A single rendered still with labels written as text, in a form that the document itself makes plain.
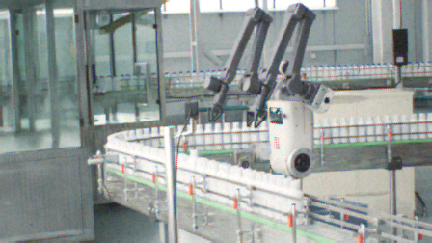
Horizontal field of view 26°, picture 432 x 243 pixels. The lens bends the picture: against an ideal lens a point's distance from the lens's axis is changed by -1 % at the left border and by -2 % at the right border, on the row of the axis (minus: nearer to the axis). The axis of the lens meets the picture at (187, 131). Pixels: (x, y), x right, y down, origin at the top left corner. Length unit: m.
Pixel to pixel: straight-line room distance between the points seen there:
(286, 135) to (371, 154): 1.62
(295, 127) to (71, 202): 3.27
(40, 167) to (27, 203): 0.31
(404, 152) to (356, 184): 2.35
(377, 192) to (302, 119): 4.03
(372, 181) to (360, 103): 0.72
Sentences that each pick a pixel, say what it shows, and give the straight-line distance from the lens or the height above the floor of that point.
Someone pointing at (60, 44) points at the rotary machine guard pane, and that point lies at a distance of 7.67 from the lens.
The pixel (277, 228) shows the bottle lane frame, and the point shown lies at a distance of 3.67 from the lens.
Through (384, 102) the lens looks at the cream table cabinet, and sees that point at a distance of 8.75.
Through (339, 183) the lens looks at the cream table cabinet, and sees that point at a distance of 8.72.
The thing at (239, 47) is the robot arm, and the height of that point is 1.66.
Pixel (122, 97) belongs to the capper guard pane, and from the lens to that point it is 9.84.
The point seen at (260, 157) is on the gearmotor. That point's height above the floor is 0.95.
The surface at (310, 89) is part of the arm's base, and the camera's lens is 4.70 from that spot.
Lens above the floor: 1.69
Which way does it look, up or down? 5 degrees down
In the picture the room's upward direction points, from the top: 3 degrees counter-clockwise
